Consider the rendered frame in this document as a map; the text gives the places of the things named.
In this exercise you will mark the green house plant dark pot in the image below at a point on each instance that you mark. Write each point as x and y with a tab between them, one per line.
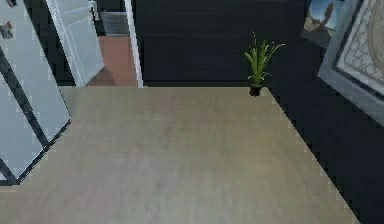
257	63

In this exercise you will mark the white room door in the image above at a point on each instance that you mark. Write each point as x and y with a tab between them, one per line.
77	40

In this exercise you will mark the blue landscape picture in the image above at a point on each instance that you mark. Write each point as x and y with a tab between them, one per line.
320	20

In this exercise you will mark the pale grey black-framed cupboard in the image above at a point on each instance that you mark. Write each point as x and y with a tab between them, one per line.
23	100

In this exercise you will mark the grey framed patterned picture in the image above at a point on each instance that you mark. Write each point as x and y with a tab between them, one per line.
360	56

